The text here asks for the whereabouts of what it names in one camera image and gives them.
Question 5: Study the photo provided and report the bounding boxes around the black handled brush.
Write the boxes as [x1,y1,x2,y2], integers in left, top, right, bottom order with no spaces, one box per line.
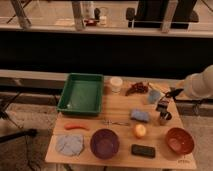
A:
[156,88,183,112]

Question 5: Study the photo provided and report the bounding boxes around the orange carrot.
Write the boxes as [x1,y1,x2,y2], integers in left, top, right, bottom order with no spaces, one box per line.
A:
[64,124,89,131]

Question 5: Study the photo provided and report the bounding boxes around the black rectangular block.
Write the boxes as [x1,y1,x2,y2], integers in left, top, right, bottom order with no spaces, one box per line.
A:
[131,144,156,158]

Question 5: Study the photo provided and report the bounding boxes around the green plastic tray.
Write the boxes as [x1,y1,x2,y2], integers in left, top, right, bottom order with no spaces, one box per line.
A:
[57,73,104,117]

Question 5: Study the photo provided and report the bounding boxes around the white plastic cup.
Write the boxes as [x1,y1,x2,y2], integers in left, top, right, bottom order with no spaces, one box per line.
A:
[110,76,123,93]

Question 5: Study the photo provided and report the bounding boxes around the purple bowl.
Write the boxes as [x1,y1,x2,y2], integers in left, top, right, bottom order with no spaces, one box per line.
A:
[90,129,120,160]

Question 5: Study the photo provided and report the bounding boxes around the blue folded cloth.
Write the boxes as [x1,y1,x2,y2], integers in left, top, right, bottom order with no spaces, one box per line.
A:
[55,134,84,156]

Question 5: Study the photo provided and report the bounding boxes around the small metal cup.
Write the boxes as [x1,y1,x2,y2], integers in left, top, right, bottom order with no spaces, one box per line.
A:
[159,112,172,126]

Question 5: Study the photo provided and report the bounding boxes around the wooden board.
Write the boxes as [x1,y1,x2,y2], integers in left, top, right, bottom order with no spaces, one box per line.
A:
[45,81,197,170]

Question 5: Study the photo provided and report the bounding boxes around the yellow apple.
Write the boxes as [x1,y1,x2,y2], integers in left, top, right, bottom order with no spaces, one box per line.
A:
[133,124,146,138]

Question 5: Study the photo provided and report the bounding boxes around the black tripod stand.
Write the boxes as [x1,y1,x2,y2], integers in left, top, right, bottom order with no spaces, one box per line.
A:
[0,93,38,143]

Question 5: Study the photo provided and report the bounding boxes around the blue sponge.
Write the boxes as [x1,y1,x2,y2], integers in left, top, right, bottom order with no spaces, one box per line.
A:
[130,109,150,123]

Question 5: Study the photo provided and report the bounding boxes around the red bowl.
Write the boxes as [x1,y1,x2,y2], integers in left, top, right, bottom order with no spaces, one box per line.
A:
[165,127,195,155]

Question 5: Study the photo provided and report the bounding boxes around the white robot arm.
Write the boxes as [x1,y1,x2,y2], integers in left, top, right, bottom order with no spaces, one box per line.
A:
[183,65,213,99]

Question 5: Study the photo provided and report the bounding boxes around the dark red dried chilies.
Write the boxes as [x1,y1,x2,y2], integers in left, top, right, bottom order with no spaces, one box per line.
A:
[125,82,148,96]

